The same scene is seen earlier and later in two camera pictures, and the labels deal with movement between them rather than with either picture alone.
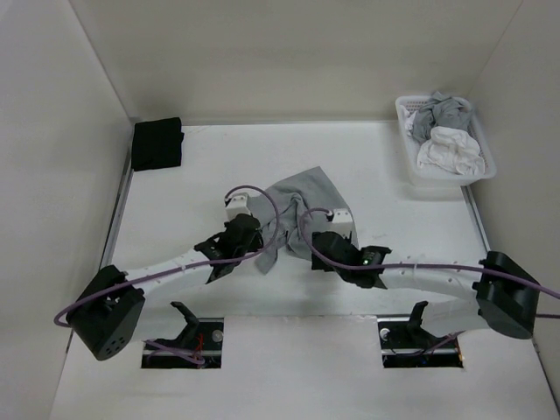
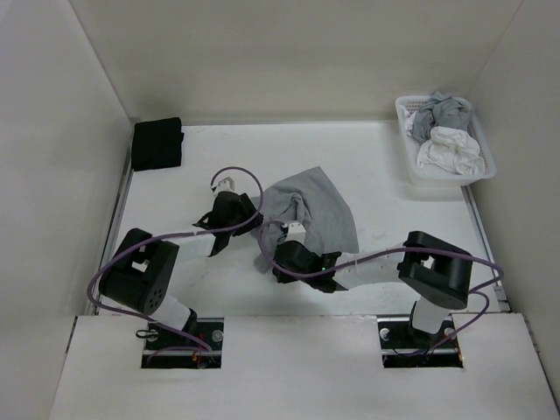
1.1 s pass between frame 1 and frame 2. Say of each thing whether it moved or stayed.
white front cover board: stayed
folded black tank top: stayed
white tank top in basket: stayed
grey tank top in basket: stayed
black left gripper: moved
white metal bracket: moved
